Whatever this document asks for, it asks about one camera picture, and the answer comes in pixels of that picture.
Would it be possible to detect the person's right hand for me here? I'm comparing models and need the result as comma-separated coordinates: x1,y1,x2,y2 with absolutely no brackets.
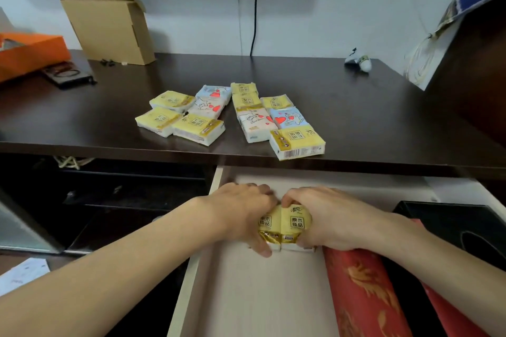
281,186,391,252

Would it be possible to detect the person's left hand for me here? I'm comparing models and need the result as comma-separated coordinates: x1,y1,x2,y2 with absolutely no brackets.
198,182,279,259

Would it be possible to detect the yellow tissue packet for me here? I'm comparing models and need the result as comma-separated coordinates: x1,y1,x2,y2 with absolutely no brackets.
258,205,283,252
280,203,316,253

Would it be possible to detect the person's left forearm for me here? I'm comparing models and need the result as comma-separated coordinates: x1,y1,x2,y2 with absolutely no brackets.
0,196,216,337

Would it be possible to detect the person's right forearm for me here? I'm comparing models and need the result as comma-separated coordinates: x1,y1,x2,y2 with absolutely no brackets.
376,212,506,337

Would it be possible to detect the light wooden drawer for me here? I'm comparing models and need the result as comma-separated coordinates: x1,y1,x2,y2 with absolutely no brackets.
167,166,506,337

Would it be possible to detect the red gold patterned box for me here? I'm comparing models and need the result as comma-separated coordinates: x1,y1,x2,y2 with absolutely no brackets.
323,247,413,337

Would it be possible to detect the group of small tissue packs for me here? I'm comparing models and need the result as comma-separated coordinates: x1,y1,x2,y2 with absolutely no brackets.
135,82,327,161

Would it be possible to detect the dark lower shelf unit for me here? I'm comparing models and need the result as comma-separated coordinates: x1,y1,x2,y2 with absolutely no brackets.
0,153,217,258

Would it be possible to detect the black tissue box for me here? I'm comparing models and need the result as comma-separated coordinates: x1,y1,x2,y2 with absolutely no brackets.
383,201,506,337

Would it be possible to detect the small white toy figure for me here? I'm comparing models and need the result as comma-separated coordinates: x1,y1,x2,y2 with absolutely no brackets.
344,48,373,73

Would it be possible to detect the grey metal case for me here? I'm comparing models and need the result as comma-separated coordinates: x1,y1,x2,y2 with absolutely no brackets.
0,191,64,254

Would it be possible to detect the white paper sheet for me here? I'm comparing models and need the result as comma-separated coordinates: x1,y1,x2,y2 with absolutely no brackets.
0,257,51,297

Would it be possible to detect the open brown cardboard box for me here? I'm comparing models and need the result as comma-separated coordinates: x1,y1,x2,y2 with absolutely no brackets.
58,0,157,66

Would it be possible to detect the white blue paper bag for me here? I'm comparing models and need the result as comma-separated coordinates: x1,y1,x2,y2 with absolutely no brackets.
404,0,506,91

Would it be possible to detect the orange box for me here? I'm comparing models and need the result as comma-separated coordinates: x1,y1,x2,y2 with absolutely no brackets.
0,32,72,83

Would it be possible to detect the beige rope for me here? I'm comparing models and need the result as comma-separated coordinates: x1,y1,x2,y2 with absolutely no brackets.
53,156,95,170

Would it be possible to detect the black power cable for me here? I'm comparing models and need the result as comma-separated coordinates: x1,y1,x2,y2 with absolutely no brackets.
250,0,259,57

